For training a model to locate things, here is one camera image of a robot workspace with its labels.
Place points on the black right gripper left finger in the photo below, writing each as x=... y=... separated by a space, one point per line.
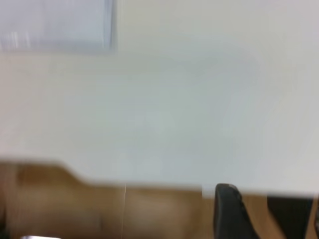
x=231 y=214

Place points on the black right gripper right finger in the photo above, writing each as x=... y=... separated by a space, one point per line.
x=317 y=227

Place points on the clear plastic zip bag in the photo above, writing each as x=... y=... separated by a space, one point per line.
x=57 y=25

